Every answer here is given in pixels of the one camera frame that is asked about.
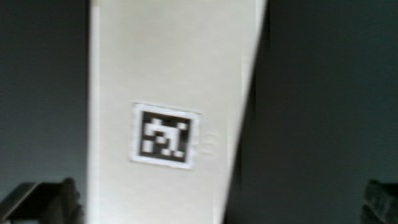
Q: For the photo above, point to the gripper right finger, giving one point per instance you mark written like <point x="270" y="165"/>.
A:
<point x="379" y="212"/>

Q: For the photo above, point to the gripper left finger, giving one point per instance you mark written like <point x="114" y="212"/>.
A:
<point x="43" y="203"/>

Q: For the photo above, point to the white cabinet top block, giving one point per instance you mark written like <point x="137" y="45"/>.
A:
<point x="172" y="54"/>

